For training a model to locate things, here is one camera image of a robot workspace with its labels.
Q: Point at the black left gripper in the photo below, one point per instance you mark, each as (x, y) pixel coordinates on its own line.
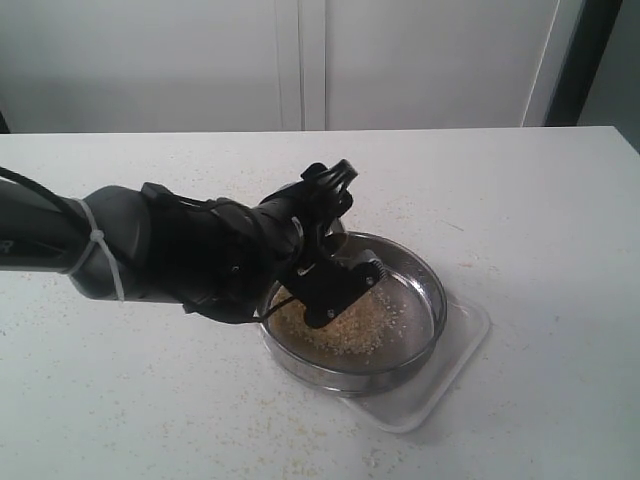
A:
(290, 230)

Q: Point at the white plastic tray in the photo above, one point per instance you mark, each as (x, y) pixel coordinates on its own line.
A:
(406, 407)

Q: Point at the white cabinet doors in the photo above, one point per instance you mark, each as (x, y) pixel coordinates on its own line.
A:
(146, 66)

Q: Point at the round steel mesh sieve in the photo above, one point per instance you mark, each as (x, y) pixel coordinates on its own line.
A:
(407, 275)

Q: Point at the stainless steel cup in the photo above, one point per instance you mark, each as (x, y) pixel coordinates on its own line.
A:
(319, 218)

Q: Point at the white cable tie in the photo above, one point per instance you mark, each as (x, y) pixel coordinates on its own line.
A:
(97, 240)

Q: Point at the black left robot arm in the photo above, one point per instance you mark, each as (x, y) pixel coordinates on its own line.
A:
(217, 258)

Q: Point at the yellow grain mixture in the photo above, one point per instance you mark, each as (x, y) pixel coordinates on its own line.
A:
(377, 320)

